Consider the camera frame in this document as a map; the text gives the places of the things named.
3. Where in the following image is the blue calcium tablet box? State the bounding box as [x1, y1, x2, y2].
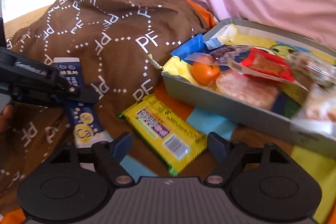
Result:
[54, 57, 112, 148]

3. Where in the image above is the yellow candy bar wrapper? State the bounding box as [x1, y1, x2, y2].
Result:
[120, 94, 207, 176]

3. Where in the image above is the pink round cracker packet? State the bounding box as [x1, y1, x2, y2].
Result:
[215, 70, 279, 110]

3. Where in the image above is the small orange mandarin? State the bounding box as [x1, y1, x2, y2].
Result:
[191, 62, 221, 85]

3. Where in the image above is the red spicy snack packet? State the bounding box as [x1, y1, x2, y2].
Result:
[227, 48, 295, 83]

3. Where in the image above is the clear cake packet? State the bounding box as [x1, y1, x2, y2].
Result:
[286, 52, 335, 137]

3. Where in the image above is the dark dried fish packet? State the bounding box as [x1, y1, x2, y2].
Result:
[185, 45, 252, 66]

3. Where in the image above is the person left hand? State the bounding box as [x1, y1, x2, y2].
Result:
[0, 105, 14, 134]

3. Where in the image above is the grey metal tray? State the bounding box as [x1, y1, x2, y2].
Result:
[162, 18, 335, 158]

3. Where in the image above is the colourful patchwork blanket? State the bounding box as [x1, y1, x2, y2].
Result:
[0, 0, 336, 224]

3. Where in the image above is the cartoon print tray liner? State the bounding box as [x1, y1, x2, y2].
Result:
[152, 24, 335, 122]

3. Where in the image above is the brown PF patterned cloth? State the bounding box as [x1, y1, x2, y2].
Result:
[0, 0, 211, 212]

